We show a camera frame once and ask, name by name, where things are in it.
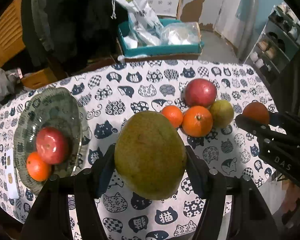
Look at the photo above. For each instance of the wooden louvered wardrobe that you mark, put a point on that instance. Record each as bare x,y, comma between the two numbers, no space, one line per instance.
11,32

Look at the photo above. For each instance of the medium orange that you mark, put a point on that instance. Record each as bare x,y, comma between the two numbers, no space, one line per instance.
197,121

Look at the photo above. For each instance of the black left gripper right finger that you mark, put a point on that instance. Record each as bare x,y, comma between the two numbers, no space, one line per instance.
209,185

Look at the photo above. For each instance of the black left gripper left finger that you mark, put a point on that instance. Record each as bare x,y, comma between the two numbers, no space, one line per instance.
89,185

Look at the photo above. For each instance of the white patterned storage box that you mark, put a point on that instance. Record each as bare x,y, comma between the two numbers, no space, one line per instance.
165,8

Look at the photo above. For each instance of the small tangerine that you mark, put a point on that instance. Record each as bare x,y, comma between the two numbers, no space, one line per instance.
37,168
173,114

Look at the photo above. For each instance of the shoe rack with shoes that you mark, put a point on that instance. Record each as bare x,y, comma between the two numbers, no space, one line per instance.
277,43

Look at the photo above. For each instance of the white sticker card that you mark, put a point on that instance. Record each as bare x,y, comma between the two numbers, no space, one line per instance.
11,177

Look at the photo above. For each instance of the person right hand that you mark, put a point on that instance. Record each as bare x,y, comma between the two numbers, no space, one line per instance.
290,206

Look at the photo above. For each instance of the brown cardboard box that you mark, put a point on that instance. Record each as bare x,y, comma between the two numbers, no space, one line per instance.
120,57

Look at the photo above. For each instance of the clear plastic bag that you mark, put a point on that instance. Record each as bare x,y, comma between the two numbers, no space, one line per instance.
181,33

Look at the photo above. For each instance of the green yellow pear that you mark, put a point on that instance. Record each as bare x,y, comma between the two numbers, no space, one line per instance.
222,113

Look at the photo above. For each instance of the small orange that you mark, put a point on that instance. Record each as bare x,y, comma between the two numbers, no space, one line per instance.
257,112

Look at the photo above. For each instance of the yellow green mango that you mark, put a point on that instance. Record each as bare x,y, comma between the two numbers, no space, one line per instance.
150,156

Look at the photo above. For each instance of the grey bag with clothes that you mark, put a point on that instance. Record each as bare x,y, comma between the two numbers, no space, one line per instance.
8,81

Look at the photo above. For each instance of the green glass plate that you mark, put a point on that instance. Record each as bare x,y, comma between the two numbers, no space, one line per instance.
53,107

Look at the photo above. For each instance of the white printed plastic bag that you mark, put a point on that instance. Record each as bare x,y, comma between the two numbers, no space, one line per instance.
143,22

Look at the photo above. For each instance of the dark hanging coats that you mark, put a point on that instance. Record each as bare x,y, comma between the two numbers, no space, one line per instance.
71,31

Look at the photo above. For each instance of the red apple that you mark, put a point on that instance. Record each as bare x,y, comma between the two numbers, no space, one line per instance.
52,146
200,92

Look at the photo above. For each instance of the teal storage box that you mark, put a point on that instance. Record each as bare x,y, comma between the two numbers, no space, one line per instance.
123,31

